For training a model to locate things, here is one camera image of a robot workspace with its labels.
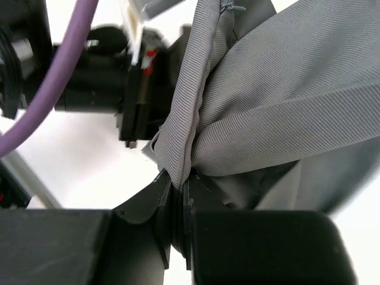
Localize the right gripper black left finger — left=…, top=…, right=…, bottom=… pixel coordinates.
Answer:
left=1, top=172, right=171, bottom=284

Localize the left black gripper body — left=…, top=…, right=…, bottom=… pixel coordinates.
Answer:
left=1, top=1, right=191, bottom=148

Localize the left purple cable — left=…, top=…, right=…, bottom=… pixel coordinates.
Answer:
left=0, top=0, right=100, bottom=158

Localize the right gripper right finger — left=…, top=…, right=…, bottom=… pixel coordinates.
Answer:
left=183, top=171, right=356, bottom=284

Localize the grey pleated skirt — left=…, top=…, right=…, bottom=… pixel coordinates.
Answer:
left=151, top=1, right=379, bottom=211

